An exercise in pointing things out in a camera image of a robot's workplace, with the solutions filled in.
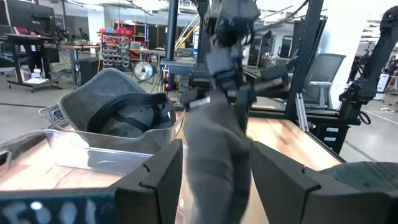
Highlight clear plastic bin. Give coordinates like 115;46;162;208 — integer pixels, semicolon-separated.
0;129;184;191

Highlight grey office chair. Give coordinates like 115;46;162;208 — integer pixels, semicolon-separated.
302;52;346;110

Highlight black round pole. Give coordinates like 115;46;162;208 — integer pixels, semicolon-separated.
165;0;180;62

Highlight black rolling desk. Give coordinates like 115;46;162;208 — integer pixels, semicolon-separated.
0;32;63;93

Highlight grey fabric hat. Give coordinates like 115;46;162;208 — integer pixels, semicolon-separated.
319;161;398;194
182;91;253;224

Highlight grey backpack in bin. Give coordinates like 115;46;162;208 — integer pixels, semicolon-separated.
38;67;187;156

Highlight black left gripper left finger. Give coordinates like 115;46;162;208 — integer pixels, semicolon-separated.
108;139;184;224

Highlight black box on floor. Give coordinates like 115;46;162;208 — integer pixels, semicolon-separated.
78;57;101;86

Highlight black metal frame post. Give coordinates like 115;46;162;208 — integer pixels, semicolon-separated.
284;0;325;121

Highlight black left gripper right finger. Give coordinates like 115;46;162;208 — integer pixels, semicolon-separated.
249;141;398;224

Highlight grey hat with black lining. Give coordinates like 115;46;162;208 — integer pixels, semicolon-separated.
86;92;172;139

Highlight black drawer cabinet with labels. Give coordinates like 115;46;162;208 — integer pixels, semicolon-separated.
307;119;354;155

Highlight round floor fan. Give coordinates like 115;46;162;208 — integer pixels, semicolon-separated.
132;60;155;82

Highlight black monitor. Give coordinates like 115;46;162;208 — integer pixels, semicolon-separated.
0;0;57;32

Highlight workbench with wooden top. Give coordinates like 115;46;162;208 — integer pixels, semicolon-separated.
45;43;101;85

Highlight parts shelf with red bins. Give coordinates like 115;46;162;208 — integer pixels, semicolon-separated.
99;27;135;70

